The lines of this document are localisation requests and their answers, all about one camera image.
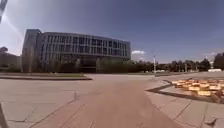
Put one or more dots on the row of trees before building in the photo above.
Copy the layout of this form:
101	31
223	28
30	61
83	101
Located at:
110	66

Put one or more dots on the large glass office building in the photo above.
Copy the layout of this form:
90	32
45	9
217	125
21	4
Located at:
83	46

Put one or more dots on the grey slab paved plaza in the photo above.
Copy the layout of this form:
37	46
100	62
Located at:
113	103

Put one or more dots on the pale pole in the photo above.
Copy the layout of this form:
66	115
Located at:
154	65

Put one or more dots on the raised grass bed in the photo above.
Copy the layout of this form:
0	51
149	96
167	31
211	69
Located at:
43	76

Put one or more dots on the distant row of trees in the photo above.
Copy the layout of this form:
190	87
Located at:
186	65

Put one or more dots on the orange flower bed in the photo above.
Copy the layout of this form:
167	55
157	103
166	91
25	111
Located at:
200	87

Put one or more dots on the low dark building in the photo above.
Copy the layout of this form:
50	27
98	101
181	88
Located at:
8	61

